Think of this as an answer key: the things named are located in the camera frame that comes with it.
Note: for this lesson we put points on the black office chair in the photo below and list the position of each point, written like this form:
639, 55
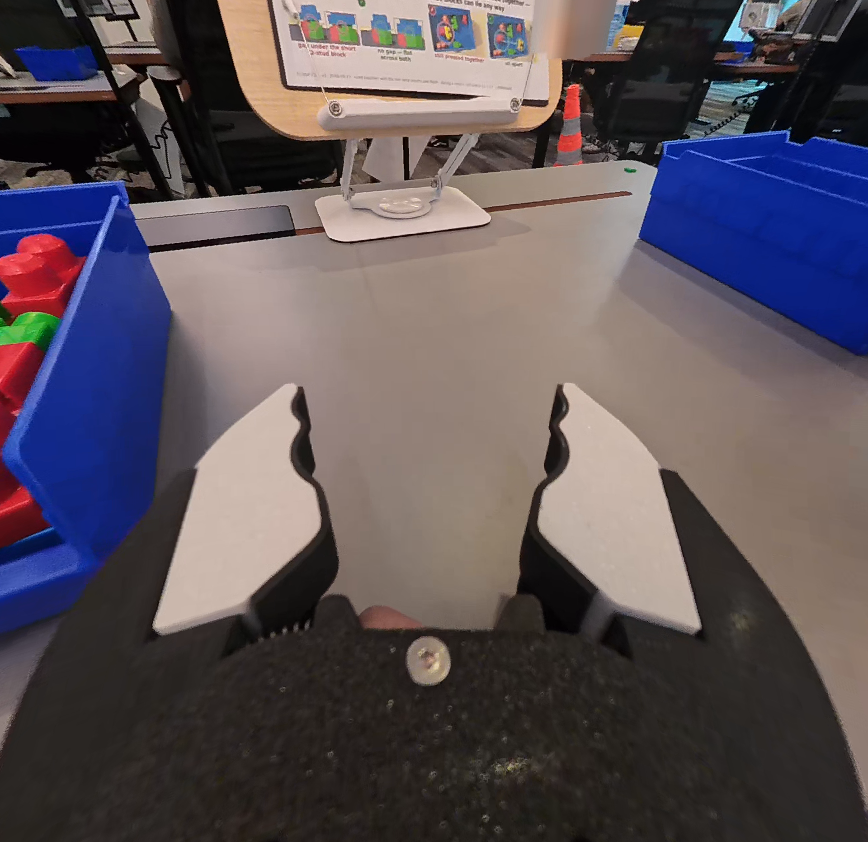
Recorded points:
672, 69

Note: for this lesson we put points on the small blue tray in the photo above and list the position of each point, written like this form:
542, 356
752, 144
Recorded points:
57, 63

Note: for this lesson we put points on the orange traffic cone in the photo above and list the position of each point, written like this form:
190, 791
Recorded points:
570, 130

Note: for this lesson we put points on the wooden clipboard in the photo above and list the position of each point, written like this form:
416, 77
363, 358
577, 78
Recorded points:
244, 82

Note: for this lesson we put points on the printed instruction sheet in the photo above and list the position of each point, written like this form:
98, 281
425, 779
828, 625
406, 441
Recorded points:
407, 28

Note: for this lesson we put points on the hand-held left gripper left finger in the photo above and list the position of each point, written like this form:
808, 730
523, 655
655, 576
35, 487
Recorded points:
242, 523

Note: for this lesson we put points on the blue plastic bin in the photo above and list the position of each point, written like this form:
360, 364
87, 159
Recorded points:
760, 238
102, 408

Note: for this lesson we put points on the pile of colourful toy blocks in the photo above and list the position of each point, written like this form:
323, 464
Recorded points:
27, 340

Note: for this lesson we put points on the white document stand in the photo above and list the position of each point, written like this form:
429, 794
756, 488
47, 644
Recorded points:
407, 221

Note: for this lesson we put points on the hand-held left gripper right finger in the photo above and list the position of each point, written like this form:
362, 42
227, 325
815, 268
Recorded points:
617, 523

